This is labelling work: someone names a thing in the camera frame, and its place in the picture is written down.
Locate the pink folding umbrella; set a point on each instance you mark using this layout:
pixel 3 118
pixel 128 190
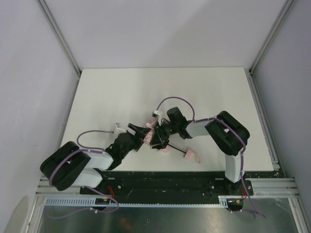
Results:
pixel 188 154

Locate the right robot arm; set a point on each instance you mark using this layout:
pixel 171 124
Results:
pixel 229 135

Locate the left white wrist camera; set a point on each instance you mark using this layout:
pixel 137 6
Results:
pixel 118 129

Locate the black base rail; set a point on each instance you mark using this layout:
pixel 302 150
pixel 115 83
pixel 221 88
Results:
pixel 167 187

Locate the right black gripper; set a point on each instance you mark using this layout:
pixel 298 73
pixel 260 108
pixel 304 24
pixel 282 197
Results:
pixel 158 135

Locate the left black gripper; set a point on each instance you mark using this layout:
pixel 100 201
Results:
pixel 137 140

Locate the right aluminium frame post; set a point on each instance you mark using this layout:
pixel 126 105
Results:
pixel 275 28

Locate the aluminium frame post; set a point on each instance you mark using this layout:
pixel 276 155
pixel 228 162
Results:
pixel 275 28
pixel 47 13

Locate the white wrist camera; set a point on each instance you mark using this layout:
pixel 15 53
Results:
pixel 158 115
pixel 118 129

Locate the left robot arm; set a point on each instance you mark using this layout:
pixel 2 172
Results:
pixel 75 165

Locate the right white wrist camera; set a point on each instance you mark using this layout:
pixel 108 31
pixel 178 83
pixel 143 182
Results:
pixel 158 115

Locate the left aluminium frame post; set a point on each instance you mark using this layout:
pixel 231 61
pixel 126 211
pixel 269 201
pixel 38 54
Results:
pixel 47 13

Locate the white slotted cable duct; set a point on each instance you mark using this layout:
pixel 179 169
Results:
pixel 99 202

